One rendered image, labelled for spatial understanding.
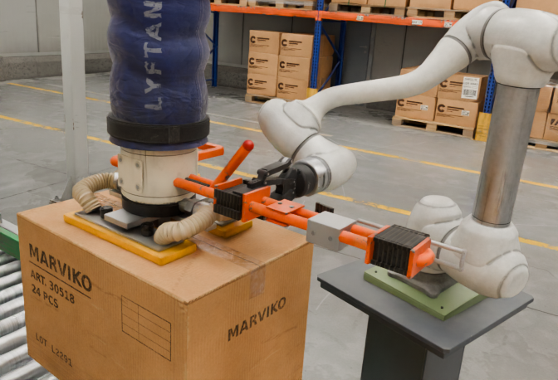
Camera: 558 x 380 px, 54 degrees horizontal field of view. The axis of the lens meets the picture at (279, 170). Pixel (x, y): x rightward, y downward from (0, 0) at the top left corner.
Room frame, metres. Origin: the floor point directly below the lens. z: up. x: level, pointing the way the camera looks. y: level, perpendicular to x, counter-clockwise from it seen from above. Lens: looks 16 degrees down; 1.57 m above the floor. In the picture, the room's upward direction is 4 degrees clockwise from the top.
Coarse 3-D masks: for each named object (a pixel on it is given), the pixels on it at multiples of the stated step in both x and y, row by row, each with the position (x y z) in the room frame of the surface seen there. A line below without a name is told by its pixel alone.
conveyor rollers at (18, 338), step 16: (0, 256) 1.97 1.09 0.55; (0, 272) 1.86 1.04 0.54; (16, 272) 1.85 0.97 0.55; (0, 288) 1.77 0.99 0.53; (16, 288) 1.74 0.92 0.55; (0, 304) 1.68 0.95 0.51; (16, 304) 1.64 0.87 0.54; (0, 320) 1.53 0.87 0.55; (16, 320) 1.55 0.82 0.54; (0, 336) 1.50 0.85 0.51; (16, 336) 1.46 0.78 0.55; (0, 352) 1.40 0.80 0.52; (16, 352) 1.37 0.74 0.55; (0, 368) 1.32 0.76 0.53; (32, 368) 1.31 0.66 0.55
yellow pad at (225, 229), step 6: (216, 222) 1.17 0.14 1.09; (222, 222) 1.17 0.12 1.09; (228, 222) 1.18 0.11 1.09; (234, 222) 1.19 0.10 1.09; (240, 222) 1.19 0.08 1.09; (246, 222) 1.20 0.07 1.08; (216, 228) 1.15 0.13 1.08; (222, 228) 1.15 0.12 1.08; (228, 228) 1.15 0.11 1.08; (234, 228) 1.16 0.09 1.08; (240, 228) 1.18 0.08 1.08; (246, 228) 1.20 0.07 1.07; (216, 234) 1.15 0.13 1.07; (222, 234) 1.14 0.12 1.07; (228, 234) 1.14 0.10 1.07; (234, 234) 1.16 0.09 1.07
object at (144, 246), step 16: (112, 208) 1.16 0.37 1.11; (80, 224) 1.14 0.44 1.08; (96, 224) 1.13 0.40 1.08; (112, 224) 1.12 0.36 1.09; (144, 224) 1.07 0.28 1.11; (112, 240) 1.07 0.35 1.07; (128, 240) 1.05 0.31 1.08; (144, 240) 1.05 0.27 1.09; (144, 256) 1.01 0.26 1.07; (160, 256) 0.99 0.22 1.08; (176, 256) 1.01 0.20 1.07
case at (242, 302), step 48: (96, 192) 1.39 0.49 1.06; (48, 240) 1.13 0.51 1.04; (96, 240) 1.09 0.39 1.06; (192, 240) 1.12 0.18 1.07; (240, 240) 1.13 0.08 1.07; (288, 240) 1.15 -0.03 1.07; (48, 288) 1.13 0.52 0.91; (96, 288) 1.02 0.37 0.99; (144, 288) 0.92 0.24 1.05; (192, 288) 0.90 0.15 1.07; (240, 288) 0.97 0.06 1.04; (288, 288) 1.10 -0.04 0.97; (48, 336) 1.14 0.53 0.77; (96, 336) 1.02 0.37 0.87; (144, 336) 0.92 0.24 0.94; (192, 336) 0.86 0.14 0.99; (240, 336) 0.97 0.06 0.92; (288, 336) 1.11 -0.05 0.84
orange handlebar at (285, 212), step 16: (208, 144) 1.45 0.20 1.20; (112, 160) 1.25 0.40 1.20; (192, 176) 1.16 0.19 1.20; (208, 192) 1.07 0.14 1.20; (256, 208) 0.99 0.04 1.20; (272, 208) 0.97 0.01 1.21; (288, 208) 0.97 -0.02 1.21; (288, 224) 0.95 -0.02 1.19; (304, 224) 0.93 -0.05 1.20; (352, 240) 0.87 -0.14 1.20; (432, 256) 0.82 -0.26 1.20
